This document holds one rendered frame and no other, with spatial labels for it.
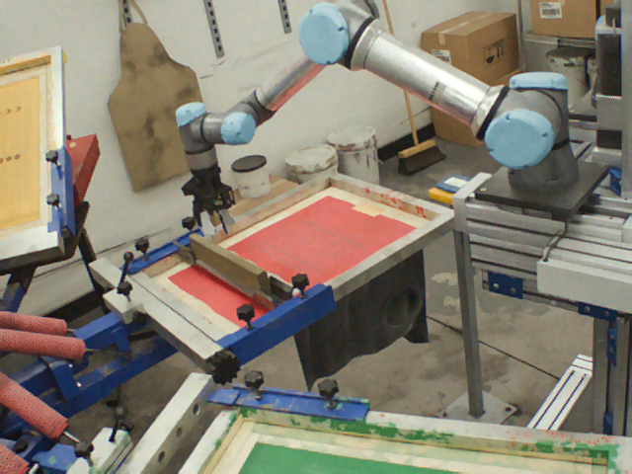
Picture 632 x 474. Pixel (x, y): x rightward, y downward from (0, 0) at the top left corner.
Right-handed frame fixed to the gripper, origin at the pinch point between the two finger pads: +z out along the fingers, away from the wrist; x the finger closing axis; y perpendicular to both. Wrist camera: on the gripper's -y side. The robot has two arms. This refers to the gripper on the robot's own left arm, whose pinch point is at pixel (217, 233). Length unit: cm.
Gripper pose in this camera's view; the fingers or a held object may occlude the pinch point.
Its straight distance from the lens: 189.7
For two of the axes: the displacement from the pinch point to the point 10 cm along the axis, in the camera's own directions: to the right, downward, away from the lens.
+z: 1.6, 8.7, 4.7
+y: 6.3, 2.8, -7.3
